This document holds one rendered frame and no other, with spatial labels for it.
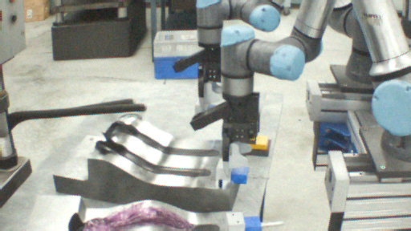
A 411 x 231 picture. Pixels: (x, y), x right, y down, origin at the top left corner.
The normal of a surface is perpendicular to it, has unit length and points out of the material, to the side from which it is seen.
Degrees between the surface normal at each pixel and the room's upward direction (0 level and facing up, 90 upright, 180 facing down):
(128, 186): 90
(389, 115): 97
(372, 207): 90
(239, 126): 90
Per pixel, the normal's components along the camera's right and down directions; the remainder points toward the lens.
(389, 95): -0.57, 0.44
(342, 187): -0.08, 0.41
